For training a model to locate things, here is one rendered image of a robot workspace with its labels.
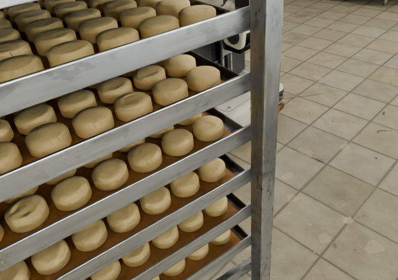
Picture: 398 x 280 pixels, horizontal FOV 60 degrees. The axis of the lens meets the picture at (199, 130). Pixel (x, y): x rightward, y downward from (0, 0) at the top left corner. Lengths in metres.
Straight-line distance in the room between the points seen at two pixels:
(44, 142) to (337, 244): 1.61
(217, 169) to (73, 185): 0.24
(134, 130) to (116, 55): 0.10
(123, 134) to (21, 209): 0.17
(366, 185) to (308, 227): 0.48
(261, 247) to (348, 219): 1.30
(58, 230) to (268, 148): 0.32
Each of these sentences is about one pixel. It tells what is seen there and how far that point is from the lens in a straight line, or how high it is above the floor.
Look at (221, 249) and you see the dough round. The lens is 0.74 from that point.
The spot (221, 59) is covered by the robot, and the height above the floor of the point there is 0.51.
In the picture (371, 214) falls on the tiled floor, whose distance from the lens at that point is 2.04.
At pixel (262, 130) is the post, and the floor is 1.16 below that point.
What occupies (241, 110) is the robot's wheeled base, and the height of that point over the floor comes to 0.27.
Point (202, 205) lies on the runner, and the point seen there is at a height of 1.04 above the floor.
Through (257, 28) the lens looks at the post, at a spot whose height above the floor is 1.31.
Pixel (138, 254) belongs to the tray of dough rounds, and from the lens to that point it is 0.62.
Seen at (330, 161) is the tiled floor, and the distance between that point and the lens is 2.29.
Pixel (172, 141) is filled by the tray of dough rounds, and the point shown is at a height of 1.15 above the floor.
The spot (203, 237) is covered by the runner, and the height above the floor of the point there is 0.97.
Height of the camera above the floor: 1.46
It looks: 35 degrees down
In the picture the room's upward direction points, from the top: 6 degrees counter-clockwise
